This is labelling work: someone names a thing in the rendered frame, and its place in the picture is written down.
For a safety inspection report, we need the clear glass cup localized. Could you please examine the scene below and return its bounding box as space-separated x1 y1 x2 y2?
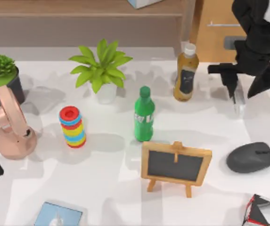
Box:
233 89 246 119

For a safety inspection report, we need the yellow-brown tea bottle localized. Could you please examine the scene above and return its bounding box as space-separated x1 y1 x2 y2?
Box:
172 41 200 103

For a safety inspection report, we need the wooden cupboard door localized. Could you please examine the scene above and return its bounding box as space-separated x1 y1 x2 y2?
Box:
188 0 270 64

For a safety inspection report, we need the dark grey computer mouse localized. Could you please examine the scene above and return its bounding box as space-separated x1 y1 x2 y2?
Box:
226 141 270 174

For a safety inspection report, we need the green bottle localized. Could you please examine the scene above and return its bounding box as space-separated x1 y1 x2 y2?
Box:
133 86 155 143

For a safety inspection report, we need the wooden framed blackboard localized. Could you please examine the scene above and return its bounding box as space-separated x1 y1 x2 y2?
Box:
140 140 213 199

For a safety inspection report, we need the light blue and white box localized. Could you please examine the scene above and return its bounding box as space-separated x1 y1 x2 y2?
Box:
127 0 162 10

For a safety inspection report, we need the red black white box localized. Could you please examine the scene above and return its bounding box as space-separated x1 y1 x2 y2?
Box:
241 194 270 226

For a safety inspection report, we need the leafy plant in white pot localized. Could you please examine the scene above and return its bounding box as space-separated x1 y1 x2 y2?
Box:
68 38 134 105

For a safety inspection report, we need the wooden open shelf unit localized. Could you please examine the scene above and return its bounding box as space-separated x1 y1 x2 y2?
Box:
0 0 190 48

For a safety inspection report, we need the stack of coloured rings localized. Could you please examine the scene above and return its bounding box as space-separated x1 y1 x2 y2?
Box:
59 105 87 149

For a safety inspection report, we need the light blue book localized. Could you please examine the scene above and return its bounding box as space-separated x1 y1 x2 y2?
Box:
33 201 84 226

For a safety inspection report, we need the pink desk fan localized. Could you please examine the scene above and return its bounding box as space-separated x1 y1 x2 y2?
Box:
0 85 38 161

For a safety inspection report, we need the succulent in dark pot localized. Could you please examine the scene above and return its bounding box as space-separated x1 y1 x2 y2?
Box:
0 54 26 107

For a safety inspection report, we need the grey wall socket plate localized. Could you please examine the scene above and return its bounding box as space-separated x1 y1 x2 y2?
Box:
223 35 246 50

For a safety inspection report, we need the long metal handle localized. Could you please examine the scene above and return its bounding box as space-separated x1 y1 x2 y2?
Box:
207 21 242 27

